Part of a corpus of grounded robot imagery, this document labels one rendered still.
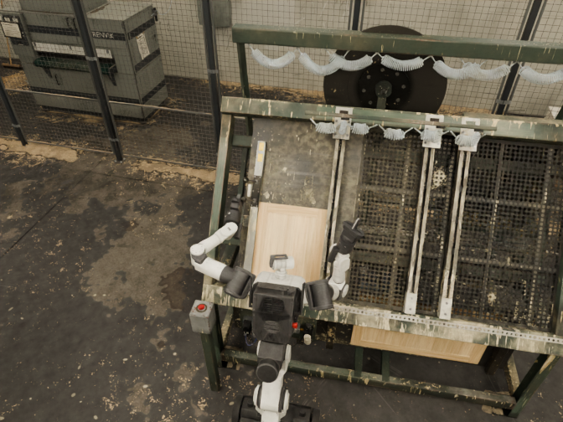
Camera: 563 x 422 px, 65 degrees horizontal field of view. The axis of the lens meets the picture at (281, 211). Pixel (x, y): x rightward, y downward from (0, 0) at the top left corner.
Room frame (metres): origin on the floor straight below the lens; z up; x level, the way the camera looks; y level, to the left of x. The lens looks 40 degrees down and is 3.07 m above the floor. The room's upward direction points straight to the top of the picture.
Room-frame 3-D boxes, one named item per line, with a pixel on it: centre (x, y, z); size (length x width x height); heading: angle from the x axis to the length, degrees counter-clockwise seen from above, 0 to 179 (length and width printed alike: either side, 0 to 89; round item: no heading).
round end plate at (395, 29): (2.75, -0.67, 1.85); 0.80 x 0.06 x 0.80; 80
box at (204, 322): (1.67, 0.48, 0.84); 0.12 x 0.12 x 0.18; 80
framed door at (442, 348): (1.81, -0.96, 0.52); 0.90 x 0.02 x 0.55; 80
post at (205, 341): (1.67, 0.48, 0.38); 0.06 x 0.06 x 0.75; 80
